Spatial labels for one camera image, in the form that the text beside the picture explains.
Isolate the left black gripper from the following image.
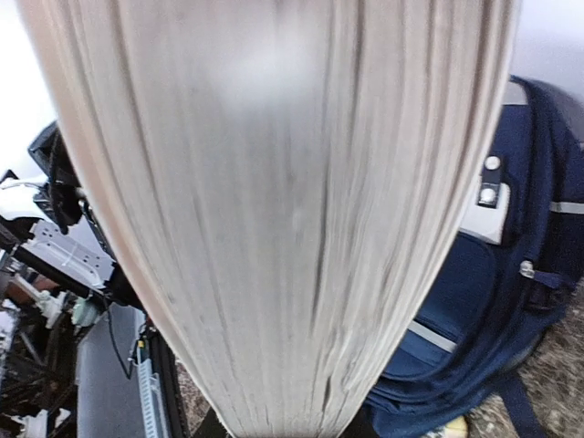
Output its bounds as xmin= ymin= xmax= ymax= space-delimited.
xmin=27 ymin=121 xmax=113 ymax=256

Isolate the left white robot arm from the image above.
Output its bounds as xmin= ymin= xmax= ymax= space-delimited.
xmin=1 ymin=122 xmax=141 ymax=308

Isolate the grey slotted cable duct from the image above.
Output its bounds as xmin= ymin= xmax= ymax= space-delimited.
xmin=137 ymin=359 xmax=170 ymax=438

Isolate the navy blue student backpack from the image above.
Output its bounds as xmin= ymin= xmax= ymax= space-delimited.
xmin=361 ymin=76 xmax=583 ymax=437

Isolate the orange 39-Storey Treehouse book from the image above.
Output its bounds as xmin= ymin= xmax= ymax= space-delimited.
xmin=18 ymin=1 xmax=519 ymax=437

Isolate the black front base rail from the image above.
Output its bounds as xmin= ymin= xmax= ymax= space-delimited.
xmin=76 ymin=304 xmax=190 ymax=437

